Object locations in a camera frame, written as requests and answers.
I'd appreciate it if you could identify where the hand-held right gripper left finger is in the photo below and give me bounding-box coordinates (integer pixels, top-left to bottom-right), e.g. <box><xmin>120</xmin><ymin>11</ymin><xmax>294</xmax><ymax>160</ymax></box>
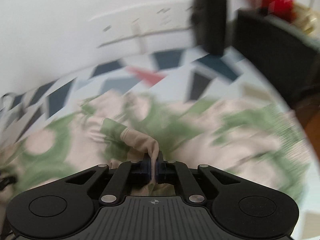
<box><xmin>64</xmin><ymin>154</ymin><xmax>151</xmax><ymax>205</ymax></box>

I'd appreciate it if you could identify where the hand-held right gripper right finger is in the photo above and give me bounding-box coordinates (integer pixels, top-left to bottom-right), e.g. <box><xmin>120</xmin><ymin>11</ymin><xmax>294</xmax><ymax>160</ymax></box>
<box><xmin>156</xmin><ymin>151</ymin><xmax>247</xmax><ymax>205</ymax></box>

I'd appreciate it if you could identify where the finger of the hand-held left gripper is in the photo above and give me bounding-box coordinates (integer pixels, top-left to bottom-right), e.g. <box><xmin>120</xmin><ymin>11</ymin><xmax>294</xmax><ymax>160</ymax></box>
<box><xmin>0</xmin><ymin>171</ymin><xmax>17</xmax><ymax>193</ymax></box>

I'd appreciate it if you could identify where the green beige patterned garment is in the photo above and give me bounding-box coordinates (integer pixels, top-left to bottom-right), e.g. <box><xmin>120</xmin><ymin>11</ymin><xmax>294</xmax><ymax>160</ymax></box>
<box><xmin>0</xmin><ymin>92</ymin><xmax>312</xmax><ymax>207</ymax></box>

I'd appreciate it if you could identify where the geometric patterned bed sheet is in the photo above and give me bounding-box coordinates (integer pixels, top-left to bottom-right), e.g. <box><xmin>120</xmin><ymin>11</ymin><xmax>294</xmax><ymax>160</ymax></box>
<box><xmin>0</xmin><ymin>47</ymin><xmax>320</xmax><ymax>240</ymax></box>

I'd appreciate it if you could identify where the black bedside cabinet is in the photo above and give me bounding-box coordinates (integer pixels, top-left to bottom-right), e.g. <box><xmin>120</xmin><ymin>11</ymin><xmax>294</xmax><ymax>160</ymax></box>
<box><xmin>232</xmin><ymin>8</ymin><xmax>320</xmax><ymax>111</ymax></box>

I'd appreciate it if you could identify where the gold ornament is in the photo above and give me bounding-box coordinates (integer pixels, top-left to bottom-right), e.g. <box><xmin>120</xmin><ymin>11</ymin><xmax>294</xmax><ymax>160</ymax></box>
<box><xmin>294</xmin><ymin>2</ymin><xmax>320</xmax><ymax>37</ymax></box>

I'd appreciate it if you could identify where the white wall socket panel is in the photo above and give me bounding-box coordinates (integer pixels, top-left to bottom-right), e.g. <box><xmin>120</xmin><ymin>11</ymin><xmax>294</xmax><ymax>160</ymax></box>
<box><xmin>89</xmin><ymin>0</ymin><xmax>194</xmax><ymax>49</ymax></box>

